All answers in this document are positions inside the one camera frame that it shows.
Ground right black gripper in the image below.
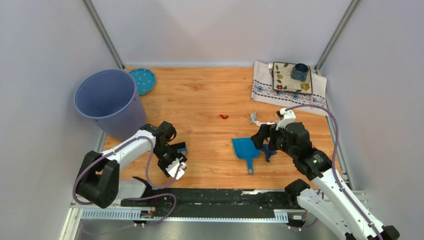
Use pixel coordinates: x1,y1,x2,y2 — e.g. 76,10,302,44
250,124,297,160

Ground blue plastic dustpan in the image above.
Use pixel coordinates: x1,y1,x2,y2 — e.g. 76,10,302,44
231,137,261,175

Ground dark blue paper scrap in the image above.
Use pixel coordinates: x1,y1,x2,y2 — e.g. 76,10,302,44
261,144,277,163

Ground grey white paper scrap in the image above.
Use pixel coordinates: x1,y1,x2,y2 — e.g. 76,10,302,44
249,111,278,127

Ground blue hand brush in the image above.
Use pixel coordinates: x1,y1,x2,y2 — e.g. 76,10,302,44
169,142,188,156

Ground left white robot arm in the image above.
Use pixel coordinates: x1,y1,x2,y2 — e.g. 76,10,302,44
72,121,188,209

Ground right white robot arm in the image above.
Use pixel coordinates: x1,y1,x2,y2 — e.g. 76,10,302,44
250,122,400,240

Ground white patterned cloth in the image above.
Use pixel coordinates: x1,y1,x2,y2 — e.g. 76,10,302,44
250,61,328,109

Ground square floral plate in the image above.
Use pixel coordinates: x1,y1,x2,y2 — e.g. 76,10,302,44
270,62,313,95

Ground teal polka dot plate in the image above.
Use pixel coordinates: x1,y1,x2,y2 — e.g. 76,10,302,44
129,68,156,96

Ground lavender plastic waste bin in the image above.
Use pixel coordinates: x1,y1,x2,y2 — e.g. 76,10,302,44
74,69,148,142

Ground dark blue mug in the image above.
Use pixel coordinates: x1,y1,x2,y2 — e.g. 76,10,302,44
290,63,310,82

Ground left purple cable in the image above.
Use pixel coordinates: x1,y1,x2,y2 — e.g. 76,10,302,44
72,135,186,229

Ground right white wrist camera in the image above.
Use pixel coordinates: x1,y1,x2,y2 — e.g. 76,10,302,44
276,108,296,130

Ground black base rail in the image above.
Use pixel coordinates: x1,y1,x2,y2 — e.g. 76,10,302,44
121,188,306,219

